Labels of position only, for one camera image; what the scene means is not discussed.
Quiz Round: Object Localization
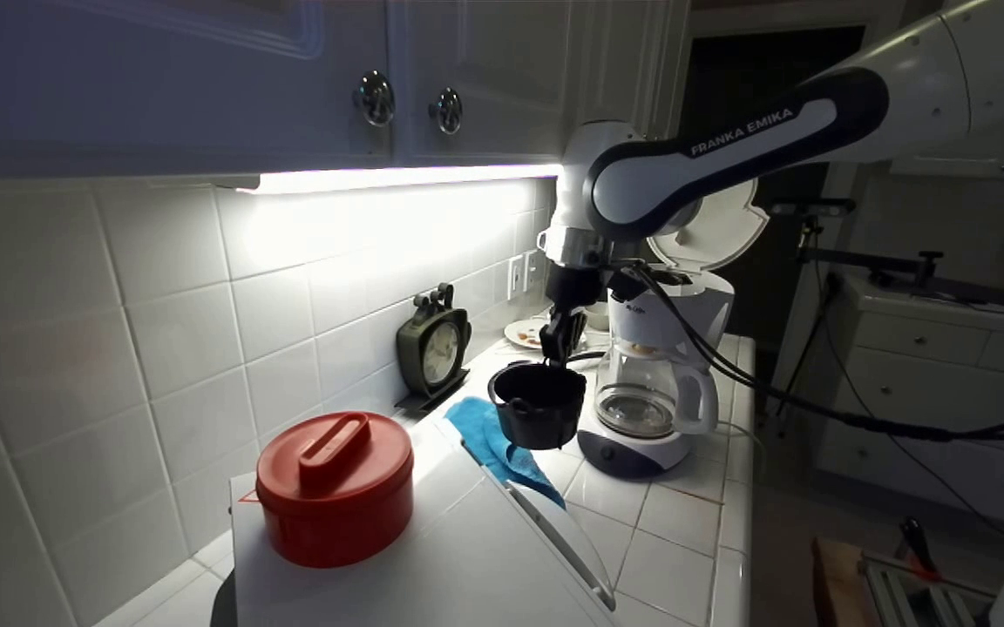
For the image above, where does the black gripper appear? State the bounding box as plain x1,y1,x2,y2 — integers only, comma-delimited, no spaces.
538,262,614,362

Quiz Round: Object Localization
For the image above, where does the black filter basket bowl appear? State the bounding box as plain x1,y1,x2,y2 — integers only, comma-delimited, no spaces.
483,358,590,452

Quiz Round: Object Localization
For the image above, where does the glass coffee carafe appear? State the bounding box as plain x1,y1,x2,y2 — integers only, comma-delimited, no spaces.
590,344,722,446

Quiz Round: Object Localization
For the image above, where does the white coffee maker body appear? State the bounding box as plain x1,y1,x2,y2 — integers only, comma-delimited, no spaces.
576,268,739,482

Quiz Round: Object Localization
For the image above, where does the white plate with crumbs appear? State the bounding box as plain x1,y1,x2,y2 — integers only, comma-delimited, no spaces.
500,312,557,356

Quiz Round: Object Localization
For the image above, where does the green retro clock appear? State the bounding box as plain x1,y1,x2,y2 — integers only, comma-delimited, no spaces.
389,281,474,418

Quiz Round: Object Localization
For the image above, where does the blue cloth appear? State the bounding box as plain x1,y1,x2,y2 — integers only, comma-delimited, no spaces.
441,392,567,509

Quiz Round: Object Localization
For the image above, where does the under-cabinet light strip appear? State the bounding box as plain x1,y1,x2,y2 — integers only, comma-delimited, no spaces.
218,159,564,200

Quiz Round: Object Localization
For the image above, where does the round metal cabinet knob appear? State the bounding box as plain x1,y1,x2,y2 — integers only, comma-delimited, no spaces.
424,85,467,141
351,65,397,132

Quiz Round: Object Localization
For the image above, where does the narrow white cabinet door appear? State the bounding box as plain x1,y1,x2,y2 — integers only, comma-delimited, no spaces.
389,0,590,166

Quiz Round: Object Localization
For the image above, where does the red round lidded container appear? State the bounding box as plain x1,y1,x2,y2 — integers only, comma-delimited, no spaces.
252,406,419,570

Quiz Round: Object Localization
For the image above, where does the white drawer cabinet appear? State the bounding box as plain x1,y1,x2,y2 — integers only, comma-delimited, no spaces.
812,274,1004,528

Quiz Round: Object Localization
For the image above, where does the wide white cabinet door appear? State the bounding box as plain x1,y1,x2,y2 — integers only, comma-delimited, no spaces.
0,0,397,185

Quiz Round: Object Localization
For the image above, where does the white light switch plate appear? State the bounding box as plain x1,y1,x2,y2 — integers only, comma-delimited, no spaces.
520,245,543,296

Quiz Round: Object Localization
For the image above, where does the white wall outlet plate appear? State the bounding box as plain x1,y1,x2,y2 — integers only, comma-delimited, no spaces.
505,250,531,302

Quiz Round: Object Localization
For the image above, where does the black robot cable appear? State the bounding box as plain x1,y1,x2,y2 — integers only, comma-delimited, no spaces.
623,262,1004,446

